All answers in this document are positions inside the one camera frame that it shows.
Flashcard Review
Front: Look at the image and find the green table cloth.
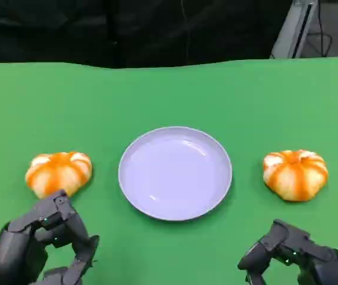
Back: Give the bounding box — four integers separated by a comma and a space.
0, 56, 338, 285

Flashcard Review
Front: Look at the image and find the black floor cable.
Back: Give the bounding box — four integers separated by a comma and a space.
305, 0, 333, 57

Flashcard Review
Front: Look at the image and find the black backdrop curtain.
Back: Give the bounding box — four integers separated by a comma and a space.
0, 0, 295, 69

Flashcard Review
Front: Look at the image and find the lilac plate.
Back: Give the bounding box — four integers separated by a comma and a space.
118, 126, 233, 222

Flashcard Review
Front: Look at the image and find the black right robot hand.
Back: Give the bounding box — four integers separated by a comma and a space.
237, 218, 338, 285

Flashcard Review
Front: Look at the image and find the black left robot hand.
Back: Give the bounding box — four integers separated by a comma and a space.
0, 189, 100, 285

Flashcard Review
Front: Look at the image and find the silver aluminium frame post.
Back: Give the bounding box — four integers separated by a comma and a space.
270, 0, 318, 59

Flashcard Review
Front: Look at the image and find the orange and white bread roll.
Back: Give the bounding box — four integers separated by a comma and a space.
263, 150, 329, 203
24, 151, 94, 200

